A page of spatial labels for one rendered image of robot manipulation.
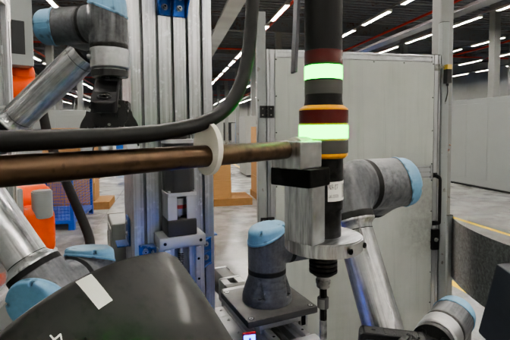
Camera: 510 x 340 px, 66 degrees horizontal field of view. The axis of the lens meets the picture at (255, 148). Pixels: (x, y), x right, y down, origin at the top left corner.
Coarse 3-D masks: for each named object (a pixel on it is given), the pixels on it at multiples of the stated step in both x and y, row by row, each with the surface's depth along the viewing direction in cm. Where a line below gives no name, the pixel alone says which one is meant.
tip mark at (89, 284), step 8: (80, 280) 34; (88, 280) 35; (96, 280) 35; (88, 288) 34; (96, 288) 34; (88, 296) 34; (96, 296) 34; (104, 296) 34; (96, 304) 33; (104, 304) 34
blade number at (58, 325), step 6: (54, 324) 30; (60, 324) 30; (48, 330) 30; (54, 330) 30; (60, 330) 30; (66, 330) 30; (42, 336) 29; (48, 336) 29; (54, 336) 30; (60, 336) 30; (66, 336) 30; (72, 336) 30
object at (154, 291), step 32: (160, 256) 43; (64, 288) 33; (128, 288) 36; (160, 288) 38; (192, 288) 41; (32, 320) 30; (64, 320) 31; (96, 320) 32; (128, 320) 34; (160, 320) 35; (192, 320) 37
